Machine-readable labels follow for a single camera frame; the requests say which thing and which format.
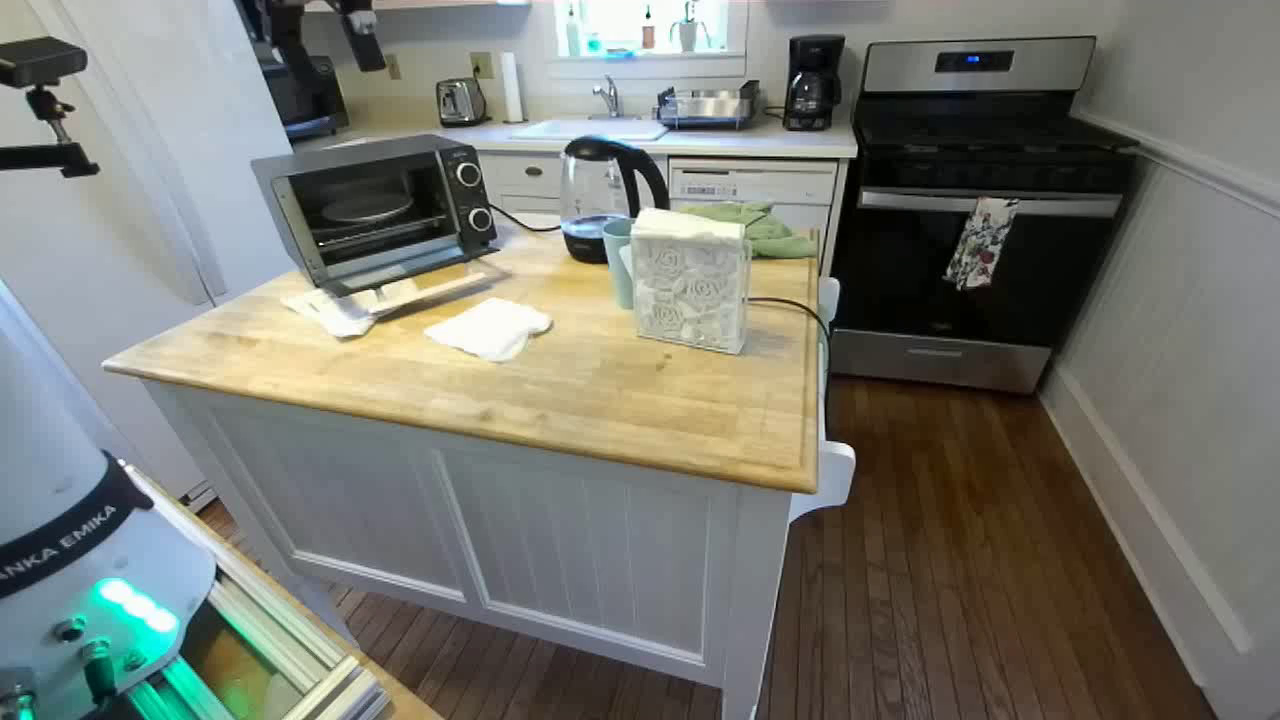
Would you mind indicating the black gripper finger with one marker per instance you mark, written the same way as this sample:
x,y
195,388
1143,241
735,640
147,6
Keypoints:
x,y
363,34
283,26

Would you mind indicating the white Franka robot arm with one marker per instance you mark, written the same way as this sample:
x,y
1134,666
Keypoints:
x,y
55,466

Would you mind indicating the black silver toaster oven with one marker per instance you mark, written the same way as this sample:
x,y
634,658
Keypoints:
x,y
363,149

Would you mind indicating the silver oven knob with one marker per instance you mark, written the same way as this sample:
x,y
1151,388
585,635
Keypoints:
x,y
467,173
478,220

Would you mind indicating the black countertop appliance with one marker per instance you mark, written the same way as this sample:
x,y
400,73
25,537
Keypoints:
x,y
307,103

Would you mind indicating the silver bread toaster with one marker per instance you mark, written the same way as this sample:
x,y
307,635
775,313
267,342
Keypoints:
x,y
462,103

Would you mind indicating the paper towel roll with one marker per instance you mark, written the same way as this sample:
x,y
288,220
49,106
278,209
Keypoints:
x,y
515,84

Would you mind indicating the small bottle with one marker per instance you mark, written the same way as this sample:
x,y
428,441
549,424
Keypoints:
x,y
572,34
651,31

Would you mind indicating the white kitchen sink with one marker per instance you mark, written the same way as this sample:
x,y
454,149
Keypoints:
x,y
585,131

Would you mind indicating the kitchen window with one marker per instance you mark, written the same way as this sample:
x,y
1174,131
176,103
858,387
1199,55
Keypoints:
x,y
615,26

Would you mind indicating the chrome sink faucet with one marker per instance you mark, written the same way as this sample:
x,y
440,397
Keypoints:
x,y
610,98

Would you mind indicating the glass electric kettle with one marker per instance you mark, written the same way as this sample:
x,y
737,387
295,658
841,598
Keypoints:
x,y
624,149

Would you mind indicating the white paper napkin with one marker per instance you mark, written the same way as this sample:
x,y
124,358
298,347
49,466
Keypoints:
x,y
491,328

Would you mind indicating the teal plastic cup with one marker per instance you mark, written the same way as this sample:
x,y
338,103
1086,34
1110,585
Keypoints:
x,y
617,266

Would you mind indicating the grey dish rack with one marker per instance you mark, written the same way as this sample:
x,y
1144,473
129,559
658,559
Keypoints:
x,y
707,106

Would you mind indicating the white counter cabinets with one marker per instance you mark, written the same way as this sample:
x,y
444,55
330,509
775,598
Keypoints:
x,y
746,180

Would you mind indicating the black coffee maker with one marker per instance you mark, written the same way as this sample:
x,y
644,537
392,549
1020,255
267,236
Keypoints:
x,y
812,84

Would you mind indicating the green cloth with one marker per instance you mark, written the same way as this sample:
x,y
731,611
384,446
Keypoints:
x,y
782,236

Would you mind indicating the white kitchen island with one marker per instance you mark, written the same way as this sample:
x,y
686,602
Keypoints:
x,y
572,546

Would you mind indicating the black steel stove range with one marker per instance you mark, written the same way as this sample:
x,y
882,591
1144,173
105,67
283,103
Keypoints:
x,y
961,294

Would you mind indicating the patterned dish towel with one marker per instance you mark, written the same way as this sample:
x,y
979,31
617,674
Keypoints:
x,y
982,244

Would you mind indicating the wall power outlet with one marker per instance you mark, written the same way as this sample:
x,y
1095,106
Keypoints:
x,y
481,67

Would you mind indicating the black camera on tripod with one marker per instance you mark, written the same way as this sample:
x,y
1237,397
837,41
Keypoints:
x,y
43,62

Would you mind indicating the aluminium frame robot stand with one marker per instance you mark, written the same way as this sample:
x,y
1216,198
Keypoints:
x,y
283,640

